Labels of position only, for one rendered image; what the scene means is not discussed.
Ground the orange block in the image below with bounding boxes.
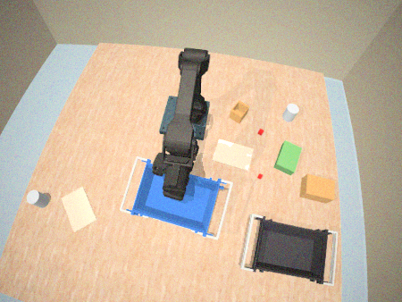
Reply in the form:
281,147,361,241
299,173,335,204

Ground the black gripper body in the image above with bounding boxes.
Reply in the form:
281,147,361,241
163,146,199,201

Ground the grey cylinder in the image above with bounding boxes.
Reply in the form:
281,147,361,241
27,189,49,208
282,104,299,122

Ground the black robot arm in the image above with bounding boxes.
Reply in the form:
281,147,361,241
152,47,211,194

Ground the green rectangular block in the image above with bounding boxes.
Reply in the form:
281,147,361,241
274,140,302,176

